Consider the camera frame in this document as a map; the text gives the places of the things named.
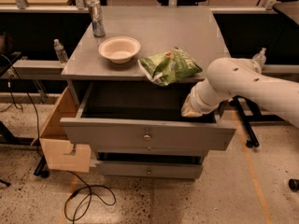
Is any green chip bag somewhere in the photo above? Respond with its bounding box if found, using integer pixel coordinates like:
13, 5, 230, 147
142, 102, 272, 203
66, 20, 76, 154
137, 49, 202, 86

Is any black table leg with caster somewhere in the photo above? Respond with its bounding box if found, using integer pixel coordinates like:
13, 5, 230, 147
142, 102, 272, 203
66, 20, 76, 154
230, 96, 260, 148

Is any black floor cable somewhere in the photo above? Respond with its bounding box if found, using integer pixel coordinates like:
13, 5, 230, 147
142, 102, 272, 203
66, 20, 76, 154
0, 53, 117, 224

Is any grey middle drawer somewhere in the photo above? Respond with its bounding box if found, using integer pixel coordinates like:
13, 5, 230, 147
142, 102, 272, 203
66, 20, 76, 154
93, 146, 209, 158

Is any silver drink can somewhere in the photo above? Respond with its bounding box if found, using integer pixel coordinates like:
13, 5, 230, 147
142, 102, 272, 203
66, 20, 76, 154
87, 0, 106, 37

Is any grey drawer cabinet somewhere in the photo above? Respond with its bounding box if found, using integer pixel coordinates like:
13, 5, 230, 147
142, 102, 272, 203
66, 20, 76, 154
63, 7, 229, 165

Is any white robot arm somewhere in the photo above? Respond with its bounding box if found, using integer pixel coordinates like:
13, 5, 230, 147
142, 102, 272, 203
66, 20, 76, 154
181, 58, 299, 127

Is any clear plastic water bottle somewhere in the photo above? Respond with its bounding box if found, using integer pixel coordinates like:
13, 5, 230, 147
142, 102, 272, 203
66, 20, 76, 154
53, 39, 68, 66

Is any black caster at right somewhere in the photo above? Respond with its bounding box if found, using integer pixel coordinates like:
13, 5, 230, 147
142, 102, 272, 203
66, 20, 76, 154
288, 179, 299, 191

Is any black stand leg left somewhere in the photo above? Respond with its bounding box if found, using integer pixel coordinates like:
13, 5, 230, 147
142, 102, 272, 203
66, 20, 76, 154
34, 156, 50, 178

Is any grey top drawer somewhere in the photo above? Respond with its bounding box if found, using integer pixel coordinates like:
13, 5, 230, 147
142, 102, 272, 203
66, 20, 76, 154
61, 81, 235, 150

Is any hand sanitizer pump bottle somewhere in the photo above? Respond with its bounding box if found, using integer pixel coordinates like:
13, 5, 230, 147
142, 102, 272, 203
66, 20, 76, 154
252, 48, 266, 67

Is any white paper bowl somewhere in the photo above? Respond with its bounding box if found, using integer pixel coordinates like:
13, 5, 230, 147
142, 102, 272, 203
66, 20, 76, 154
98, 36, 141, 63

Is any grey bottom drawer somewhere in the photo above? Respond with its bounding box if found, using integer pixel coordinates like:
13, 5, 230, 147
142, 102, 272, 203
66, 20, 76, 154
96, 161, 203, 179

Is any cardboard box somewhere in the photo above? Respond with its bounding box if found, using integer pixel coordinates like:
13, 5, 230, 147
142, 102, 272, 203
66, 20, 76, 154
39, 88, 92, 173

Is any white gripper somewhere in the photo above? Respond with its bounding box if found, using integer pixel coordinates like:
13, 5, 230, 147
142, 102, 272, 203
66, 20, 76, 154
181, 81, 220, 118

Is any grey drawer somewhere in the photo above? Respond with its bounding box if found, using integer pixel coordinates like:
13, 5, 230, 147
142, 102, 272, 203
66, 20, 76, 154
61, 81, 235, 150
93, 146, 209, 158
96, 161, 203, 179

